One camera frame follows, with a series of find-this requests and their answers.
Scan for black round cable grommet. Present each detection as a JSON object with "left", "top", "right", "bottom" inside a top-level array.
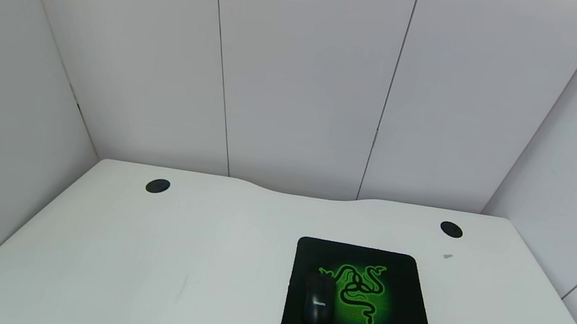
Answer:
[
  {"left": 439, "top": 220, "right": 465, "bottom": 240},
  {"left": 145, "top": 176, "right": 172, "bottom": 196}
]

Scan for black Philips computer mouse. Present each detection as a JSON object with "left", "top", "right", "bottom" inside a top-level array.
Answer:
[{"left": 298, "top": 271, "right": 341, "bottom": 324}]

